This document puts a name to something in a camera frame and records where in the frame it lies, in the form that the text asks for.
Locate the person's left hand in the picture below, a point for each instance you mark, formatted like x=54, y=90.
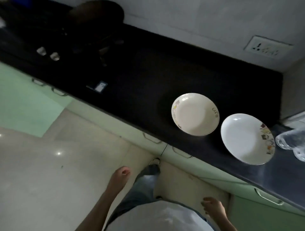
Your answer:
x=118, y=179

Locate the person's right hand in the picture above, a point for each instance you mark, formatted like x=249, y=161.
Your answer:
x=214, y=209

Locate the white plate colourful square print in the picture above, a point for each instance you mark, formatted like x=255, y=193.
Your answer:
x=243, y=140

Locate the cream plate with script print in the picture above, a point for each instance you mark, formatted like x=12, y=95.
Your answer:
x=195, y=116

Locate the light green kitchen cabinet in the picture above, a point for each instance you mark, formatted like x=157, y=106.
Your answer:
x=19, y=107

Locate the person's left forearm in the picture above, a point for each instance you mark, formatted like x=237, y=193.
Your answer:
x=95, y=214

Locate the person's right forearm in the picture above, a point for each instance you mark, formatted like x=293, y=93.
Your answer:
x=226, y=227

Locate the person's blue jeans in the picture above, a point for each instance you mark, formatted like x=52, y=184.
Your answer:
x=140, y=188

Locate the person's left shoe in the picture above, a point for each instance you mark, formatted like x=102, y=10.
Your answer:
x=156, y=161

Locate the person's white shirt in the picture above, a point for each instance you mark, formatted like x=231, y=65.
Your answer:
x=157, y=219

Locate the black gas stove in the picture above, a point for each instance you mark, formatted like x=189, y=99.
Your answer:
x=41, y=51

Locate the black wok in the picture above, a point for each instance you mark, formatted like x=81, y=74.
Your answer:
x=100, y=12

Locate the white wall power socket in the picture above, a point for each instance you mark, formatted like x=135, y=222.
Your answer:
x=267, y=48

